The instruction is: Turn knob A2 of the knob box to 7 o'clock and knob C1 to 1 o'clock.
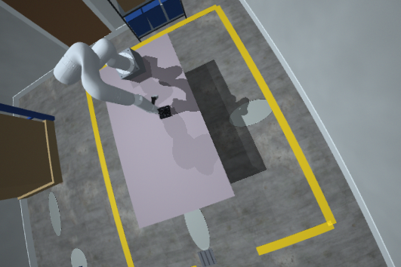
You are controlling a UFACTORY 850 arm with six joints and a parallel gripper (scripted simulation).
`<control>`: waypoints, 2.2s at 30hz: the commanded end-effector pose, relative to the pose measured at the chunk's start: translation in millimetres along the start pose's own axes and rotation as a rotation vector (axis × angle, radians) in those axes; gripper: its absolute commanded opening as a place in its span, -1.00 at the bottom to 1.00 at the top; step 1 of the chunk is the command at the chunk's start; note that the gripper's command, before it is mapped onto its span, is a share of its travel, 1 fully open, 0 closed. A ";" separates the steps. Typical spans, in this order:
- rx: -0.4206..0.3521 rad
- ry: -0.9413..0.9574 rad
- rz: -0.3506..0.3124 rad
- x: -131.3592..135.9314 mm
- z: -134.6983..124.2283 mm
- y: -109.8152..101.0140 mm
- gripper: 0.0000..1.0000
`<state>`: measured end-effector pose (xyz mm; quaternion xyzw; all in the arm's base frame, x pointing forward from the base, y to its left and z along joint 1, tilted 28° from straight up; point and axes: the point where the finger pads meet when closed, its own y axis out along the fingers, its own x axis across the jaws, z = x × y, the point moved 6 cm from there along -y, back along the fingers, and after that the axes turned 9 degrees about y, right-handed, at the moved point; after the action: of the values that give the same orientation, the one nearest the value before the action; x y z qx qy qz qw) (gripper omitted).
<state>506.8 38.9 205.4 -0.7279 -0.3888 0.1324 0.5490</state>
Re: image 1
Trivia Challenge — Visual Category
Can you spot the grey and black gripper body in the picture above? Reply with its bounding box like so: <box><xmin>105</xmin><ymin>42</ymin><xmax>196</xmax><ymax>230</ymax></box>
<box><xmin>148</xmin><ymin>105</ymin><xmax>159</xmax><ymax>114</ymax></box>

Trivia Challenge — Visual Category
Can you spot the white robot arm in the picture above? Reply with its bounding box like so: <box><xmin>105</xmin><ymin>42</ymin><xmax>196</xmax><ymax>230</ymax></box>
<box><xmin>54</xmin><ymin>38</ymin><xmax>159</xmax><ymax>112</ymax></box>

